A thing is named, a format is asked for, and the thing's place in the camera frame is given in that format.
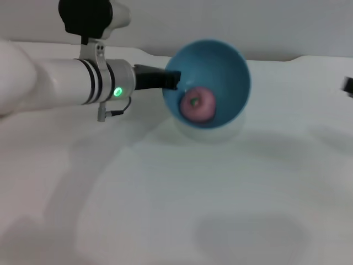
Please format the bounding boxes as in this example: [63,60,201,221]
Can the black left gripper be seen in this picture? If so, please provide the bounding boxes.
[133,64,182,91]

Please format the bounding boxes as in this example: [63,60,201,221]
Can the pink peach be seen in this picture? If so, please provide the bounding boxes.
[180,86,217,124]

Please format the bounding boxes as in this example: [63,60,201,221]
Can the blue bowl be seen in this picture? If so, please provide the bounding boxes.
[162,39,253,130]

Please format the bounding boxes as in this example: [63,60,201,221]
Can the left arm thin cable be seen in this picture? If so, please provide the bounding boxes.
[97,96,132,123]

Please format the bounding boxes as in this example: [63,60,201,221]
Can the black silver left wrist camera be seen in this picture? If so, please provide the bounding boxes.
[58,0,132,45]

